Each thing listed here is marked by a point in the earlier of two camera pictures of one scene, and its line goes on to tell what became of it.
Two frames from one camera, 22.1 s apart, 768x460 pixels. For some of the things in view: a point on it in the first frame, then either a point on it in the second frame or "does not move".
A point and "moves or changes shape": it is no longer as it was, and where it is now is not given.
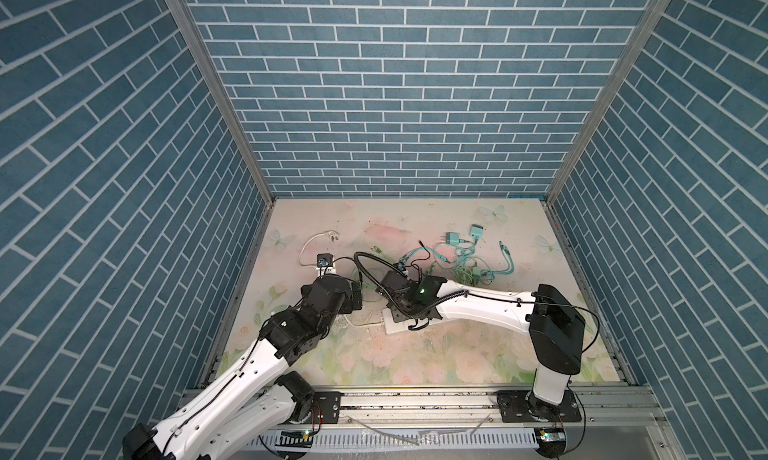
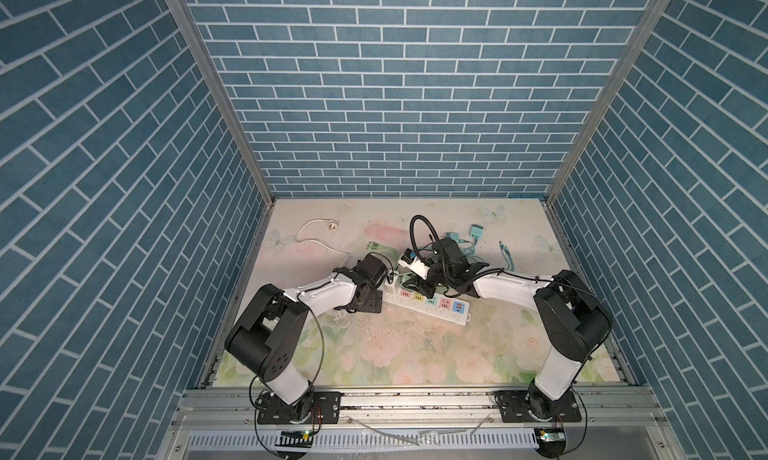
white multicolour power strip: [393, 327] moves or changes shape
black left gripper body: [347, 304] → [372, 302]
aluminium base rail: [484, 425] does not move
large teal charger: [476, 231] does not move
